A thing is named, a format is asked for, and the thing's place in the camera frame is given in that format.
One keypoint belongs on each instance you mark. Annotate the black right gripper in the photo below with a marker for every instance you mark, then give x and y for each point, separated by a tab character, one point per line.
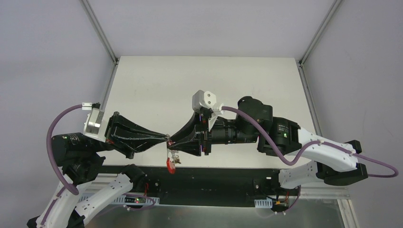
204	136

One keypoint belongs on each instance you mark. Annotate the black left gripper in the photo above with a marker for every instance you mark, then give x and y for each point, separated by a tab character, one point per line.
112	134

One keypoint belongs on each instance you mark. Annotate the metal key organizer red handle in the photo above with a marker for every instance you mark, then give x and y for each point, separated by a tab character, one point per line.
172	158

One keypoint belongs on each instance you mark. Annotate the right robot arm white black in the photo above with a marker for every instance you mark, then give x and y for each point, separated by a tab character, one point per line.
311	158

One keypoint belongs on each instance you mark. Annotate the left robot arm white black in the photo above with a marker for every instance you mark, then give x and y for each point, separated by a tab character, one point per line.
76	160

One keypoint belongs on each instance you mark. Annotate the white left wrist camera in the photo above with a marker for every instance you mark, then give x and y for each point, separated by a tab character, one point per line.
93	123

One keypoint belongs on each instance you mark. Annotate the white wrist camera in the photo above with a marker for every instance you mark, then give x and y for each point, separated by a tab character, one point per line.
206	101
93	123

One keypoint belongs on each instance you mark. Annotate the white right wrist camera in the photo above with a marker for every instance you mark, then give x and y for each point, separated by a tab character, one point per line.
206	101

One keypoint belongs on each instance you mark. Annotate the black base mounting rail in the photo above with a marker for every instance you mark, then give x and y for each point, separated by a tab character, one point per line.
216	187

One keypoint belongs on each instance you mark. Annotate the left controller board with wires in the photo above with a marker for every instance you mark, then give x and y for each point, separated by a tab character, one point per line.
136	199

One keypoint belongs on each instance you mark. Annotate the controller board with wires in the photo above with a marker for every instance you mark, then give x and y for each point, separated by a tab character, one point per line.
136	199
280	202

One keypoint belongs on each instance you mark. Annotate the right controller board with wires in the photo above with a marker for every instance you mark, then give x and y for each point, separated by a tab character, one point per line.
280	202

